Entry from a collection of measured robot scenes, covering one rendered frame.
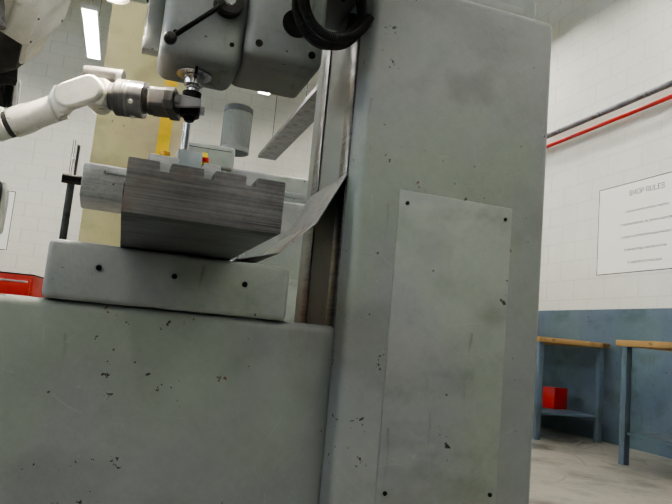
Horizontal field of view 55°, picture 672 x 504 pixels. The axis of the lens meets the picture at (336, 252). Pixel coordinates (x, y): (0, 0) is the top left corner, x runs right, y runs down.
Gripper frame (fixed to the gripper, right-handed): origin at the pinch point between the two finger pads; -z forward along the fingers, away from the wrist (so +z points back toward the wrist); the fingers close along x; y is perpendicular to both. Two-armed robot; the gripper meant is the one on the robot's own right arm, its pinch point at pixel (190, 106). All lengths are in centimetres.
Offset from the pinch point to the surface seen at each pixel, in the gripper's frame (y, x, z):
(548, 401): 92, 453, -278
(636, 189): -108, 400, -327
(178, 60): -8.2, -7.2, 2.8
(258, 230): 38, -58, -24
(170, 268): 41.4, -16.8, -3.8
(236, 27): -17.9, -7.6, -9.7
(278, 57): -12.2, -6.6, -20.3
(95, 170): 24.6, -27.1, 11.1
